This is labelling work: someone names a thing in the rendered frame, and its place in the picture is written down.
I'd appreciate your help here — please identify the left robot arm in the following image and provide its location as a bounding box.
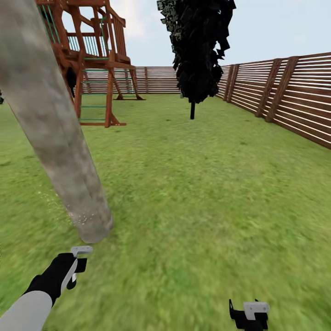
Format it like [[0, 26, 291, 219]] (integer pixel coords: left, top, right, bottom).
[[0, 246, 93, 331]]

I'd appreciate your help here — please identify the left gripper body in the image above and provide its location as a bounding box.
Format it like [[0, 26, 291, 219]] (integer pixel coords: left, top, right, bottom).
[[74, 258, 87, 273]]

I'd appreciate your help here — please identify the pesticide atomizer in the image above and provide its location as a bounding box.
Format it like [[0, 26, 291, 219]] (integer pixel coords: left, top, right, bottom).
[[66, 273, 77, 290]]

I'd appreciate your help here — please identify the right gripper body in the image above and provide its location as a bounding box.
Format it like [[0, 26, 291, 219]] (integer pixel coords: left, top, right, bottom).
[[234, 310, 268, 331]]

